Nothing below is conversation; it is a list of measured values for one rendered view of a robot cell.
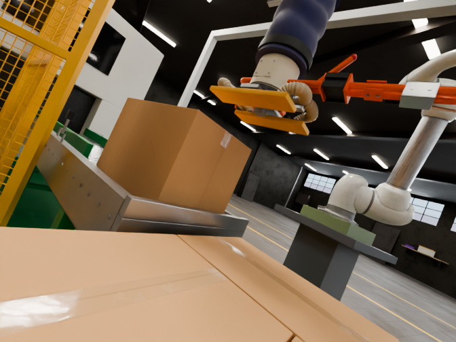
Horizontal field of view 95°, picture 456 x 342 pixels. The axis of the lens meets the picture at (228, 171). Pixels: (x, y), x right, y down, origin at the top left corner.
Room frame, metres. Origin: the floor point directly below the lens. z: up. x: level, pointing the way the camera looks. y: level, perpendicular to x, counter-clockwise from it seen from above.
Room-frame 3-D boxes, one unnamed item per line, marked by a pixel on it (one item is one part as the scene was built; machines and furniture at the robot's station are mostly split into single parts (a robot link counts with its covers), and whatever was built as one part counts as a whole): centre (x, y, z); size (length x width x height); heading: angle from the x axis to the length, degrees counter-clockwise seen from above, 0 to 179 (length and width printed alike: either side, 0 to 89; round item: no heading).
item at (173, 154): (1.08, 0.29, 0.75); 0.60 x 0.40 x 0.40; 51
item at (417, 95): (0.55, -0.39, 1.18); 0.07 x 0.07 x 0.04; 53
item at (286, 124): (0.91, -0.08, 1.09); 0.34 x 0.10 x 0.05; 53
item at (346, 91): (0.68, -0.22, 1.19); 0.10 x 0.08 x 0.06; 143
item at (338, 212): (1.24, -0.69, 0.85); 0.22 x 0.18 x 0.06; 39
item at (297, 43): (0.84, -0.02, 1.31); 0.23 x 0.23 x 0.04
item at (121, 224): (0.86, 0.01, 0.47); 0.70 x 0.03 x 0.15; 143
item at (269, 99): (0.76, 0.04, 1.09); 0.34 x 0.10 x 0.05; 53
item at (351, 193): (1.22, -0.71, 0.98); 0.18 x 0.16 x 0.22; 73
